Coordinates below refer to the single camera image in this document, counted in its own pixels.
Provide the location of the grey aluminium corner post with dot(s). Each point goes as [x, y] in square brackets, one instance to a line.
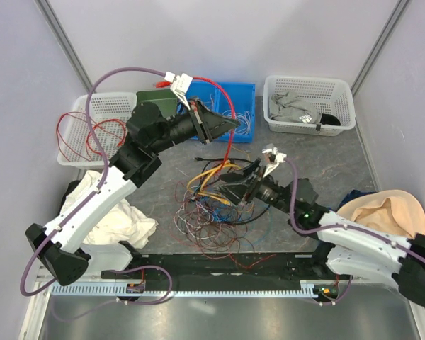
[380, 43]

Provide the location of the black cloth in basket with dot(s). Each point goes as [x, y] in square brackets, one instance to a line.
[328, 119]

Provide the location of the beige bucket hat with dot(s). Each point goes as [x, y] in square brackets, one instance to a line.
[392, 212]

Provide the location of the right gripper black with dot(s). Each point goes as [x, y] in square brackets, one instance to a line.
[236, 192]

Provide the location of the blue cloth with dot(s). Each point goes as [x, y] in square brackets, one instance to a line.
[354, 194]

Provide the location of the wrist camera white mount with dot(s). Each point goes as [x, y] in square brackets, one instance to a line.
[179, 85]
[274, 158]

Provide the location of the green plastic box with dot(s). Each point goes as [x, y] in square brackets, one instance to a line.
[163, 98]

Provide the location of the white basket with clothes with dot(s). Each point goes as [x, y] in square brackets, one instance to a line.
[330, 96]

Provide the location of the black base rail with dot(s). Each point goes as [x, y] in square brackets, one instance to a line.
[262, 271]

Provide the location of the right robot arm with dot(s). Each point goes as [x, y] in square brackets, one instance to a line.
[356, 250]

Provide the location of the grey adidas sweatshirt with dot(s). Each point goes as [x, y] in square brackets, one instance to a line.
[289, 107]

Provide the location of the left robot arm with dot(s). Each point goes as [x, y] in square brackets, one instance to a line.
[59, 245]

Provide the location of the left grey aluminium post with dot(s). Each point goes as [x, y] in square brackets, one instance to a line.
[61, 36]

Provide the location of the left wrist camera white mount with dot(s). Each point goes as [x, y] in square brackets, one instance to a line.
[179, 85]

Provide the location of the empty white basket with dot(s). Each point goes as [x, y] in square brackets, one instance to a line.
[81, 138]

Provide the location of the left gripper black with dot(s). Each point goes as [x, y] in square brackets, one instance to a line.
[208, 125]

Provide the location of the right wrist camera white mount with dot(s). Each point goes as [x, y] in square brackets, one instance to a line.
[274, 158]

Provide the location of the blue divided plastic bin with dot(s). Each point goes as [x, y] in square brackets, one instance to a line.
[243, 98]

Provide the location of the white cloth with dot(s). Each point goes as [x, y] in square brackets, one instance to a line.
[122, 223]

